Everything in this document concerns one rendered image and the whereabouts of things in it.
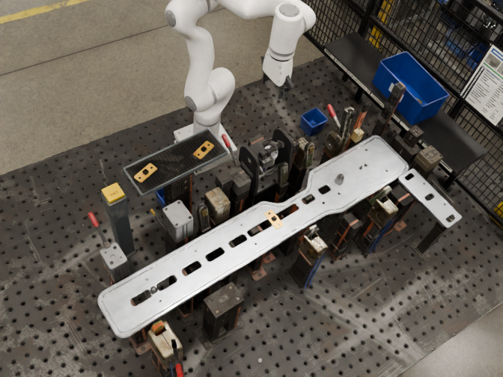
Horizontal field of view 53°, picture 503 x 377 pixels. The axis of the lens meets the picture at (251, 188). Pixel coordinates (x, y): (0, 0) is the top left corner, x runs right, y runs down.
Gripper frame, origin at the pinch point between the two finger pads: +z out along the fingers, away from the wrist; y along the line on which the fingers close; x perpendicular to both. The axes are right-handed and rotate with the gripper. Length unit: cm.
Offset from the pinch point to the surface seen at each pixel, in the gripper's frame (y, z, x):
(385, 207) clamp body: 46, 41, 28
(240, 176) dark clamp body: 5.4, 36.9, -14.0
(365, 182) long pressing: 31, 45, 33
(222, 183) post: 5.5, 35.2, -22.7
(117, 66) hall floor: -176, 144, 14
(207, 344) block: 45, 75, -53
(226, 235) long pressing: 21, 45, -31
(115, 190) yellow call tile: -9, 29, -59
